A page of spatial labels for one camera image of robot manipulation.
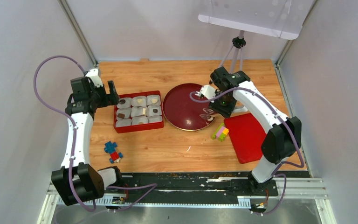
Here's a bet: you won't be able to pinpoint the metal tongs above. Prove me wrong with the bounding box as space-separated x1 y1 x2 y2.
200 105 248 121

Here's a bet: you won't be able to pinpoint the grey tripod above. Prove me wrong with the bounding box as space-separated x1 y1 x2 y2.
218 30 246 73

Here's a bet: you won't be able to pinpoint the red chocolate box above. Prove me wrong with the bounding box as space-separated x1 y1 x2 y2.
113 90 165 134

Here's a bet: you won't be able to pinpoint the red box lid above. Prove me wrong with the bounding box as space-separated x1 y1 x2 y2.
224 113 266 164

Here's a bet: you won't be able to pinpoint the green pink toy blocks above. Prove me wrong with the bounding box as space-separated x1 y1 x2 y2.
211 123 229 142

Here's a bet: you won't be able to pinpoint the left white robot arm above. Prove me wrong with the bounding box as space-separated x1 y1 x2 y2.
51 77 124 206

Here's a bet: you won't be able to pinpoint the dark red round tray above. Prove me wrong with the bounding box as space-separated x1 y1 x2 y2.
162 83 215 131

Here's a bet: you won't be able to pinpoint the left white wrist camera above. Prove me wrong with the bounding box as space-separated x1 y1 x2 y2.
85 68 103 88

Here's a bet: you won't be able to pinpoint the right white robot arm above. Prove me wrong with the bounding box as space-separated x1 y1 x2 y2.
208 67 302 195

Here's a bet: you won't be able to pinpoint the blue red toy car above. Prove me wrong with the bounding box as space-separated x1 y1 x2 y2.
104 141 123 164

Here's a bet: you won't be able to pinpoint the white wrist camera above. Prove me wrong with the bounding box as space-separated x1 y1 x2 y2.
85 68 103 88
197 85 216 100

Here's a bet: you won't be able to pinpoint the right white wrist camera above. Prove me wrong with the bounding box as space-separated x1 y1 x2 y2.
197 85 216 100

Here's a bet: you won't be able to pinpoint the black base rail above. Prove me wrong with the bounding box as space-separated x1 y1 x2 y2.
116 171 278 204

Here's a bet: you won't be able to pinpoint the white board on tripod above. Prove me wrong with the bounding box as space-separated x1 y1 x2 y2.
198 0 314 40

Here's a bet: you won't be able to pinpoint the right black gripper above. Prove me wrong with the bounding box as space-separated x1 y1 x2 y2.
208 91 237 118

